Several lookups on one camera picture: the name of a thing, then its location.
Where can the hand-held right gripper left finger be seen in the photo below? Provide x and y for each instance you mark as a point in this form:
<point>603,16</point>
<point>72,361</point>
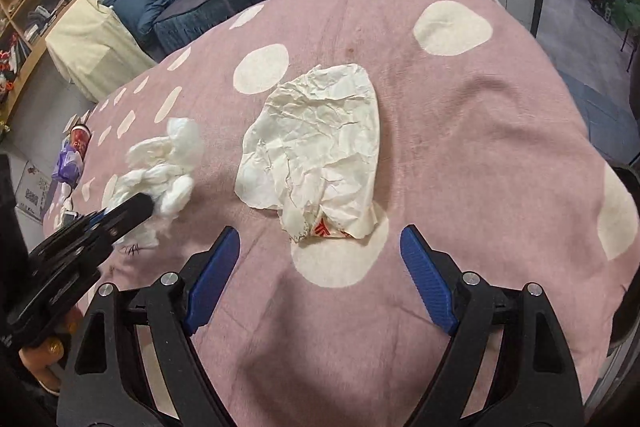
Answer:
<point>215,277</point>

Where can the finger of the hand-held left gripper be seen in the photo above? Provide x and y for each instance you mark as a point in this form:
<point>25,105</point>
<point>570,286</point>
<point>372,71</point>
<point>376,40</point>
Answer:
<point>132,214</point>

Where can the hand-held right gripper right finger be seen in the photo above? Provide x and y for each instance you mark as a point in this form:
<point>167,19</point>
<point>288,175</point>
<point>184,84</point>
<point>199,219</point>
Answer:
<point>425,277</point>

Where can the white tissue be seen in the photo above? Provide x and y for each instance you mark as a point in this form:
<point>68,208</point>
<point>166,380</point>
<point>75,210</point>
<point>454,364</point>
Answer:
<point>165,167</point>

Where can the cream paper wrapper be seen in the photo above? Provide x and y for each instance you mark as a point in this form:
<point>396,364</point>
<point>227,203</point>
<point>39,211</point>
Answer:
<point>310,142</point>

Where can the person's left hand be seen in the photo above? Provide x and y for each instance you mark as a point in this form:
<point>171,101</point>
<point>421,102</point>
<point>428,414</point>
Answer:
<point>45,357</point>

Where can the purple plastic packet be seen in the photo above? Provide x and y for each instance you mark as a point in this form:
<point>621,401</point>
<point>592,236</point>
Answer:
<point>67,164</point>

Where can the red drink can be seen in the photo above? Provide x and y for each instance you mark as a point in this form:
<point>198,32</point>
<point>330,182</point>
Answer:
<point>80,138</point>

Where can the floor sign board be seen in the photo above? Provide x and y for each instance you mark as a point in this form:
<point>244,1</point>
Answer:
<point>34,192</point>

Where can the pink polka-dot blanket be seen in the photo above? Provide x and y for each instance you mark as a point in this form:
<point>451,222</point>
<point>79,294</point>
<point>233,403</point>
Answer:
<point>450,157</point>

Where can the cream covered table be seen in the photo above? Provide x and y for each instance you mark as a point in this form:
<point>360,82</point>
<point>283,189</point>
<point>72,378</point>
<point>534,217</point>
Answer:
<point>95,47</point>

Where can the blue cloth pile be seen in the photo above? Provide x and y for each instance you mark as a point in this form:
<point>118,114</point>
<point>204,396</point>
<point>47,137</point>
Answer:
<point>135,4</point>

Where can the green potted plant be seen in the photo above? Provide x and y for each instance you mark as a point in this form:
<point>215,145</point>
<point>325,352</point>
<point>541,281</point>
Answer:
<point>627,12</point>

